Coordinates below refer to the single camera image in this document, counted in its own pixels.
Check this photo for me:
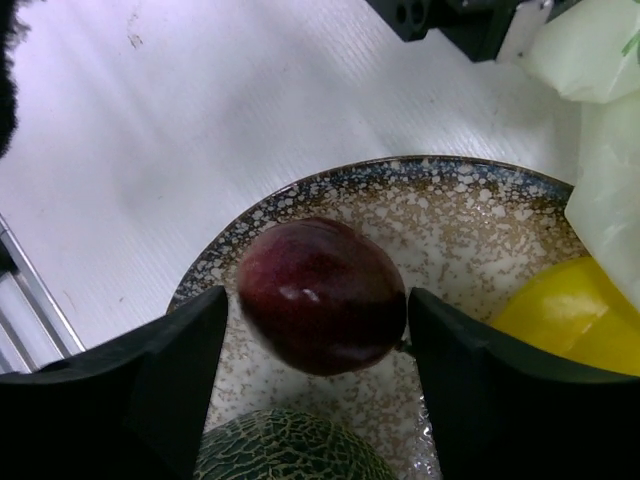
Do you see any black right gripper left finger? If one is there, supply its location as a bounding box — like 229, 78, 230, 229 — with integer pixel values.
1, 286, 228, 479

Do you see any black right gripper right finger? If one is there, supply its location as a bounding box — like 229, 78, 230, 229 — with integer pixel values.
408, 288, 639, 479

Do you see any yellow fake lemon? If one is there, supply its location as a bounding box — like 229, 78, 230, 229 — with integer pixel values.
491, 257, 639, 376

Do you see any green netted fake melon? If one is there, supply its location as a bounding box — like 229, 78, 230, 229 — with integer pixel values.
193, 408, 396, 479

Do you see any dark red fake plum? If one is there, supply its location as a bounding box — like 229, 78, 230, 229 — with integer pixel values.
236, 217, 407, 376

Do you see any light green plastic bag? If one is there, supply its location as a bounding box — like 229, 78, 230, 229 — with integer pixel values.
521, 0, 639, 305

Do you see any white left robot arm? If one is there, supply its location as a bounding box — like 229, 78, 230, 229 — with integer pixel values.
367, 0, 554, 63

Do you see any speckled ceramic plate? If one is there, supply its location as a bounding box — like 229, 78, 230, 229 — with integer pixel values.
170, 156, 585, 479

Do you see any aluminium front rail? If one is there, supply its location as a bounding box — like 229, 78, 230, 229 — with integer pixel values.
1, 220, 85, 374

